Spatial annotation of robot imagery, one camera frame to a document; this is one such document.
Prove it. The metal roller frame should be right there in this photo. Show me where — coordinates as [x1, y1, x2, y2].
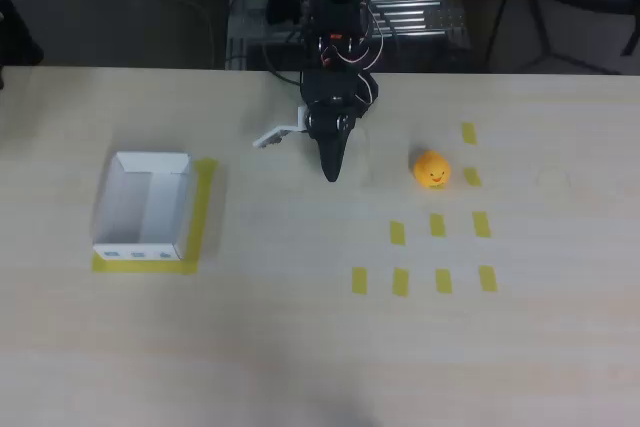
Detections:
[224, 0, 474, 71]

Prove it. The black cable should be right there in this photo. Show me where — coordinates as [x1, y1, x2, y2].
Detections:
[260, 40, 306, 87]

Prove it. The white cardboard box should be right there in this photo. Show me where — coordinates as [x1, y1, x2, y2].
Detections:
[91, 150, 194, 262]

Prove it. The long yellow tape strip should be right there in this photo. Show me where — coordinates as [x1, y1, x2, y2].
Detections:
[91, 254, 199, 277]
[177, 157, 219, 276]

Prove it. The orange smiley toy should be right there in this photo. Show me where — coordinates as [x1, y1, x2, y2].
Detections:
[413, 148, 452, 191]

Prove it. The white floor cable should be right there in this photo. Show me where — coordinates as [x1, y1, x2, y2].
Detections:
[99, 0, 217, 68]

